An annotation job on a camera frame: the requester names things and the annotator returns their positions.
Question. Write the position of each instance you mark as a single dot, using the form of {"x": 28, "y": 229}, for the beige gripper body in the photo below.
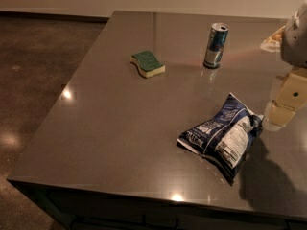
{"x": 295, "y": 45}

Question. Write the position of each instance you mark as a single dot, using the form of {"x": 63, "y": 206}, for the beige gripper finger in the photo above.
{"x": 277, "y": 115}

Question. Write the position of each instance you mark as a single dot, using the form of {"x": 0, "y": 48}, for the blue chip bag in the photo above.
{"x": 225, "y": 139}

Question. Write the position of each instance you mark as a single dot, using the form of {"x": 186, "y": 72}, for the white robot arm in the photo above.
{"x": 293, "y": 47}

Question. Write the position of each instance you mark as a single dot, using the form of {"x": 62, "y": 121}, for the crumpled paper wrapper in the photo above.
{"x": 273, "y": 43}

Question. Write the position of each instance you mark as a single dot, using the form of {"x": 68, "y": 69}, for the blue silver drink can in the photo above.
{"x": 215, "y": 45}

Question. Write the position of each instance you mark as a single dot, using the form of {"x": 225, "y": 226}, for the green yellow sponge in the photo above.
{"x": 147, "y": 64}

